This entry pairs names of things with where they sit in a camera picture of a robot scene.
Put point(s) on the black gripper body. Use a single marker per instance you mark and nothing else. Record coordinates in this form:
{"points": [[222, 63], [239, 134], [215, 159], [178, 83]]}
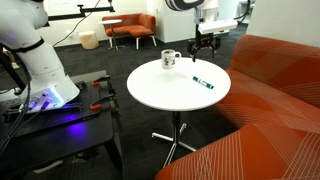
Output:
{"points": [[204, 41]]}

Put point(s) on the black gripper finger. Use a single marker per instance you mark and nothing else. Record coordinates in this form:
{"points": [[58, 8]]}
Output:
{"points": [[194, 52], [213, 50]]}

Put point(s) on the green marker pen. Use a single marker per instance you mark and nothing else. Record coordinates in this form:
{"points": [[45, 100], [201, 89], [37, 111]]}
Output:
{"points": [[202, 82]]}

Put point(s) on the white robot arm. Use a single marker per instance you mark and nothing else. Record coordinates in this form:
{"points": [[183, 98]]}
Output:
{"points": [[49, 83]]}

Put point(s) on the white cartoon mug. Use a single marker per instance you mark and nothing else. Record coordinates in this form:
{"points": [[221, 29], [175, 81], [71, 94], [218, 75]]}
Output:
{"points": [[169, 58]]}

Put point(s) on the round white table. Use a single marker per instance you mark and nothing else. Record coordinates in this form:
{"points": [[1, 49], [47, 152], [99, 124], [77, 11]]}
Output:
{"points": [[175, 91]]}

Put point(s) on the orange background armchair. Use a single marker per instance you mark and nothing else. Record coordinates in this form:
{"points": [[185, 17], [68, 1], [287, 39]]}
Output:
{"points": [[137, 25]]}

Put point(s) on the large orange sofa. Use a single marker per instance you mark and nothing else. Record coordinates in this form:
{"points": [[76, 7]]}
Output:
{"points": [[274, 102]]}

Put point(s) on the small round side table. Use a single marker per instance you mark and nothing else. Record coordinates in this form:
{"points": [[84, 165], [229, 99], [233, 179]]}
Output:
{"points": [[112, 39]]}

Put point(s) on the cream cylindrical stool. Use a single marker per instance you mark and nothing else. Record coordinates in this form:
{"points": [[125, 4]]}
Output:
{"points": [[89, 40]]}

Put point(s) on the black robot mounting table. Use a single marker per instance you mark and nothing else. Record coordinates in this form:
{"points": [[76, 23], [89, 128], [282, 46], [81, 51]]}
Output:
{"points": [[35, 151]]}

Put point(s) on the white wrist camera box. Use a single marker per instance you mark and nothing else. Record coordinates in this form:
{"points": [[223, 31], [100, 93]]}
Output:
{"points": [[216, 26]]}

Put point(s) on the black overhead camera boom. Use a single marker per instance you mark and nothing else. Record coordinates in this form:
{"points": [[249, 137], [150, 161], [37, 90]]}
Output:
{"points": [[82, 12]]}

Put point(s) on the upper orange-handled clamp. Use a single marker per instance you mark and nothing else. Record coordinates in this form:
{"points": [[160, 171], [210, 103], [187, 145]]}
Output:
{"points": [[105, 84]]}

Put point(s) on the orange-handled clamp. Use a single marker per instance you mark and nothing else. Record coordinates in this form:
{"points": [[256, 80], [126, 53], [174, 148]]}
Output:
{"points": [[107, 103], [105, 84]]}

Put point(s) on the lower orange-handled clamp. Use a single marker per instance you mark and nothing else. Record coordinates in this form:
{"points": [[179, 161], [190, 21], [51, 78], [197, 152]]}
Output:
{"points": [[107, 103]]}

